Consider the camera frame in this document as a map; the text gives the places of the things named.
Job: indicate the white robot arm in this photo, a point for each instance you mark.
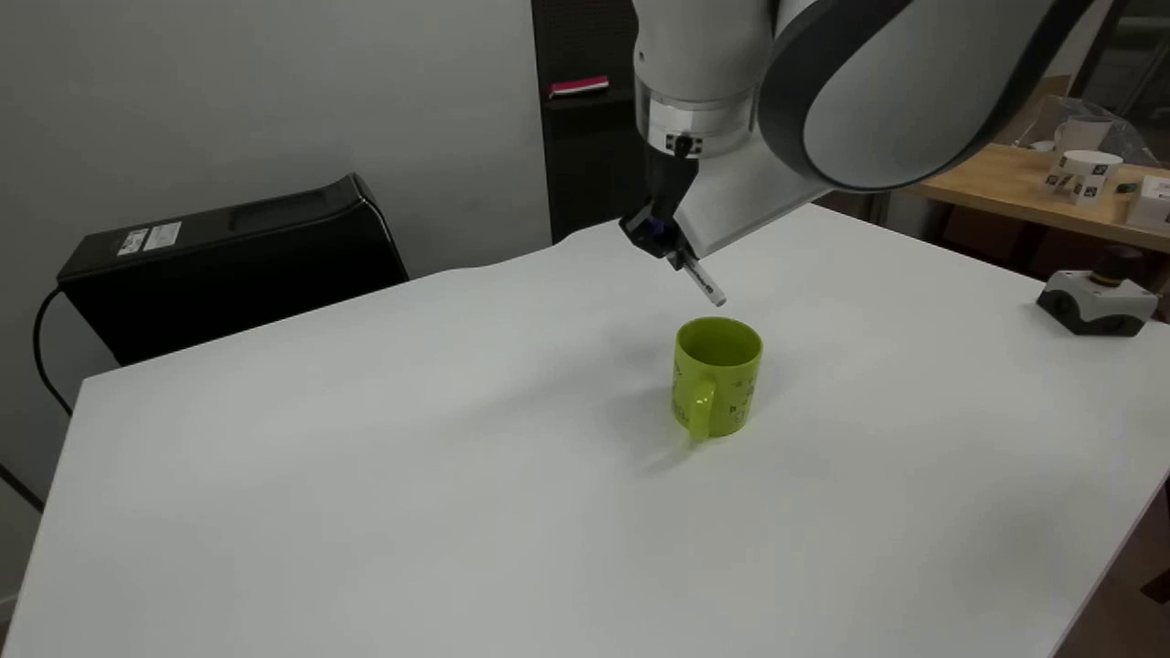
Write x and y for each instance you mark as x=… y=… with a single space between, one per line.
x=760 y=106

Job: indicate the black tall cabinet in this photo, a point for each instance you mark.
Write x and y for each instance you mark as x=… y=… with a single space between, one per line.
x=595 y=157

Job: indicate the grey black clamp device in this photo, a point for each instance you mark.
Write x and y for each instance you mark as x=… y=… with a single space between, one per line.
x=1091 y=303

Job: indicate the pink book on shelf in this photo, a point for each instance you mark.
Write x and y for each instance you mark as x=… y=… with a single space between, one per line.
x=581 y=86

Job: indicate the wooden side table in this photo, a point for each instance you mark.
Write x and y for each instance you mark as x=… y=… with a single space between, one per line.
x=1010 y=184

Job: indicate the blue marker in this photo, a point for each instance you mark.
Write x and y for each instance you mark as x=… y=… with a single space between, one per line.
x=701 y=275

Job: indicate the yellow-green mug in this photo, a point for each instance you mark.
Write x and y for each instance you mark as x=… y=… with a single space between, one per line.
x=715 y=374

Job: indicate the black computer case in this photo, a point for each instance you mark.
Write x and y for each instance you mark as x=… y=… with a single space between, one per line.
x=174 y=281

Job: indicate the white box on table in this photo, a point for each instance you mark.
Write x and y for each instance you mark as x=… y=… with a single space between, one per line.
x=1150 y=201

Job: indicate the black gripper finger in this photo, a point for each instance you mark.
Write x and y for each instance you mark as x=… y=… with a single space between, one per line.
x=648 y=232

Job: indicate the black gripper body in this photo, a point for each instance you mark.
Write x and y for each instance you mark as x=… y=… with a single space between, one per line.
x=672 y=179

